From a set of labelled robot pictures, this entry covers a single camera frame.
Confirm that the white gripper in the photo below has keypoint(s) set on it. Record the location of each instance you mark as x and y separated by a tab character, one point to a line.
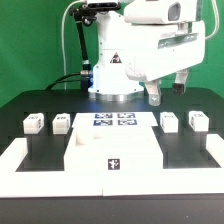
156	51

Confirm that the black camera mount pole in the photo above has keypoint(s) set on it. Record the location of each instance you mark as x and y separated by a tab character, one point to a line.
83	16

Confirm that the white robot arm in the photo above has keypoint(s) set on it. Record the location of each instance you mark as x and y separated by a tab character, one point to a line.
110	81

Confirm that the white tag sheet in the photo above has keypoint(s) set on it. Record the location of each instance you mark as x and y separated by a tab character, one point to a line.
114	119

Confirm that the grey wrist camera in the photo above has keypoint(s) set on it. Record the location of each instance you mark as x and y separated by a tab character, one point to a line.
162	11

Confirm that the white square table top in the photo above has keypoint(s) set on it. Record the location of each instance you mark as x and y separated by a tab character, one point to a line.
96	149

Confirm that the white U-shaped obstacle fence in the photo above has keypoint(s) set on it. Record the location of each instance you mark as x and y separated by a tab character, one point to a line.
62	183

